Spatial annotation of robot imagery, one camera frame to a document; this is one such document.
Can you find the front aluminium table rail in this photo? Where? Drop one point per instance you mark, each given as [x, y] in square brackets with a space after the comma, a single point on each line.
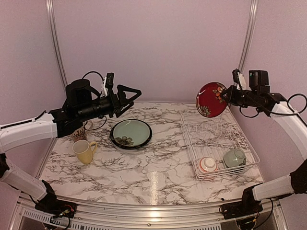
[105, 216]

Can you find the red floral plate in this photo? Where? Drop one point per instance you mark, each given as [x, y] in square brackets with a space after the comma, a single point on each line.
[209, 101]

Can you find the white wire dish rack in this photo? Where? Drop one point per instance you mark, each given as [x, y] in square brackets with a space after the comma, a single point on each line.
[214, 137]

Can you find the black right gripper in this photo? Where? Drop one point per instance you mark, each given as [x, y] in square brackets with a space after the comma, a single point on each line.
[231, 95]

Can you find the right aluminium frame post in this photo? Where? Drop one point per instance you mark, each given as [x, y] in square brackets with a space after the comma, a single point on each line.
[249, 34]

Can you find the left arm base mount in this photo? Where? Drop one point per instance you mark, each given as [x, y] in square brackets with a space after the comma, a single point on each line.
[52, 205]

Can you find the white red patterned bowl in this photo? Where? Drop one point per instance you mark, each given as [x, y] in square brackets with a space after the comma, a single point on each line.
[207, 165]

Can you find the left aluminium frame post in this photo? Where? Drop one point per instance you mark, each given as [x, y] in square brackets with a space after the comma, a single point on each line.
[55, 41]

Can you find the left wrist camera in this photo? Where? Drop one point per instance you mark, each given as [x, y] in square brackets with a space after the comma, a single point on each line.
[107, 86]

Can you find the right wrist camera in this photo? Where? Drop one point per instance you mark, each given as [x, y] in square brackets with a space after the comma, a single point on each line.
[239, 80]

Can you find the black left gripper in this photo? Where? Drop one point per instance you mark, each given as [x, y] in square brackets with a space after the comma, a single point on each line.
[116, 104]

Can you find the yellow ceramic mug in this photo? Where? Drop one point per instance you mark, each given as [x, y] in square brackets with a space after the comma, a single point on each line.
[84, 150]

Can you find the black striped rim plate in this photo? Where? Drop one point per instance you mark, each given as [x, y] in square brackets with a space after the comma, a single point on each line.
[149, 136]

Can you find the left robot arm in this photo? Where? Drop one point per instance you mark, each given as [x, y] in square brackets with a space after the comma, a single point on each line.
[83, 103]

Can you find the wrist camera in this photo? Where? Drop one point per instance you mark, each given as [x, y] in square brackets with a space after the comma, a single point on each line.
[239, 80]
[107, 86]

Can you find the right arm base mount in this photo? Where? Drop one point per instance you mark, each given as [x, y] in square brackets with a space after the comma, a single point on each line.
[247, 206]

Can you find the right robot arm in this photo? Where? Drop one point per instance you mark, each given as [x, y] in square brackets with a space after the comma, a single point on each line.
[277, 107]

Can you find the aluminium frame post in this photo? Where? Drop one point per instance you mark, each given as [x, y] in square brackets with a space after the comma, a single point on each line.
[55, 41]
[249, 34]

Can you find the pale green bowl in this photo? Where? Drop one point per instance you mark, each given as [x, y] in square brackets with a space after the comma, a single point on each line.
[234, 158]

